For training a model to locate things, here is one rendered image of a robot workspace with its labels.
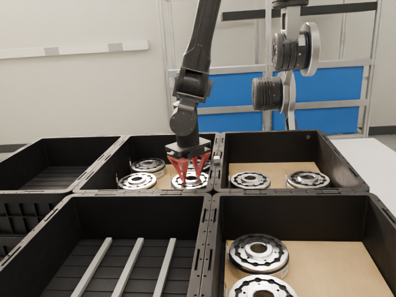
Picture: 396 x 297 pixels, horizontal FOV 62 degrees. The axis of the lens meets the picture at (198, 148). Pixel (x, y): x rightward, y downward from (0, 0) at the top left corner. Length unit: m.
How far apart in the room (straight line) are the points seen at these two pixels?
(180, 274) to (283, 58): 0.92
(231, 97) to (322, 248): 2.19
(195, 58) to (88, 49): 3.05
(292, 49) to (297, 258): 0.84
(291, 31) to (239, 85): 1.49
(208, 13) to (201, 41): 0.06
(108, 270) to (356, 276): 0.43
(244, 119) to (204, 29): 2.12
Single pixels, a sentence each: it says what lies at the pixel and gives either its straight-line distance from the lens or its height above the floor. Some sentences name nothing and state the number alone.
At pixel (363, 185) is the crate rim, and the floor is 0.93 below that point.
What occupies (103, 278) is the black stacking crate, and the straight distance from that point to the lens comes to 0.65.
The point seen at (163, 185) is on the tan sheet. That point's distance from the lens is 0.92.
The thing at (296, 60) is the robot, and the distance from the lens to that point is 1.32.
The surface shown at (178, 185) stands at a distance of 0.84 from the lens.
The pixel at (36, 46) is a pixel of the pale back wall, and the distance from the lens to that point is 4.03.
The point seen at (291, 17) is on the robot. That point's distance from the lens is 1.31.
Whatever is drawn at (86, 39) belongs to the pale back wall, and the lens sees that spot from 3.80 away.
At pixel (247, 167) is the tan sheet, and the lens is 1.01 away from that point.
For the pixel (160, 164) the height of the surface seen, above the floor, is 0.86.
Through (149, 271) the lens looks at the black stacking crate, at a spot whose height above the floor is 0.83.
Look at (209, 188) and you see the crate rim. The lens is 0.67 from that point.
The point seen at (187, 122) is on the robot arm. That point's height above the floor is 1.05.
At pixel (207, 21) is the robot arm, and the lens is 0.74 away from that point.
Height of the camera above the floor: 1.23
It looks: 20 degrees down
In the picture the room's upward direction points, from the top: 4 degrees counter-clockwise
